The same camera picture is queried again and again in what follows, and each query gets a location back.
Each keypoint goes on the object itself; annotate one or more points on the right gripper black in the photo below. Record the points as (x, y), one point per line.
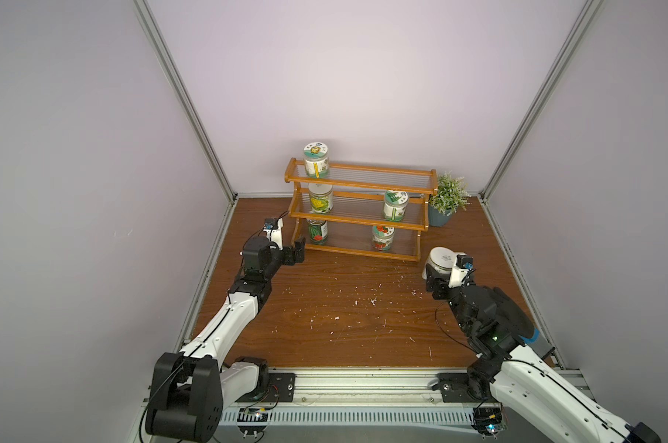
(438, 284)

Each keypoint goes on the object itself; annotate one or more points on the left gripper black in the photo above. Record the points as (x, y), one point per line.
(298, 253)

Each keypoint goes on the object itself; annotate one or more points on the white lid seed can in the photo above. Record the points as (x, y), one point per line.
(442, 260)

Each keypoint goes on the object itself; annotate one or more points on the yellow flower seed jar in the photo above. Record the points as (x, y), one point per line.
(321, 197)

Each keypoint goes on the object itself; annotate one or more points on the tomato seed jar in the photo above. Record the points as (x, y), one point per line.
(382, 237)

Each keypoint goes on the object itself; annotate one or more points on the green tree lid seed jar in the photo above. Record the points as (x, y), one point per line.
(395, 204)

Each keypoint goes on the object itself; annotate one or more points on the sunflower seed jar green label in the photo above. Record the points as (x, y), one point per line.
(316, 160)

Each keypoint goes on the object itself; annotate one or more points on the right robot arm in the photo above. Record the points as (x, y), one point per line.
(509, 371)

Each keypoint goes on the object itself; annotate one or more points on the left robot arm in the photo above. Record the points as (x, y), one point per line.
(190, 389)

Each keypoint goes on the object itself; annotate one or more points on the dark green watermelon seed can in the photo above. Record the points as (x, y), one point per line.
(318, 231)

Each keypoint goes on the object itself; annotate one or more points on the wooden three-tier shelf rack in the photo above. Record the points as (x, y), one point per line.
(358, 200)

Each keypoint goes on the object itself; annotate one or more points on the small potted green plant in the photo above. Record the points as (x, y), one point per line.
(452, 195)

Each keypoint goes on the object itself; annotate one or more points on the right controller board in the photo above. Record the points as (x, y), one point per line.
(488, 421)

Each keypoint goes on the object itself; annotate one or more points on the controller board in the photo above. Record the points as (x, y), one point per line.
(488, 421)
(252, 423)

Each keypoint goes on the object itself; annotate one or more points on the left controller board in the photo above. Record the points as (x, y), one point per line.
(252, 423)

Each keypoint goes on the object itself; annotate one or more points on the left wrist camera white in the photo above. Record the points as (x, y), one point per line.
(273, 230)

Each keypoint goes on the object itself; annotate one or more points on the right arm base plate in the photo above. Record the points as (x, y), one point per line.
(459, 387)

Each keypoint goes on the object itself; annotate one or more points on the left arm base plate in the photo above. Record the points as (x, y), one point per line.
(280, 388)

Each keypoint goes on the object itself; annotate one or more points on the aluminium front rail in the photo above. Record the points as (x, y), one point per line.
(405, 387)

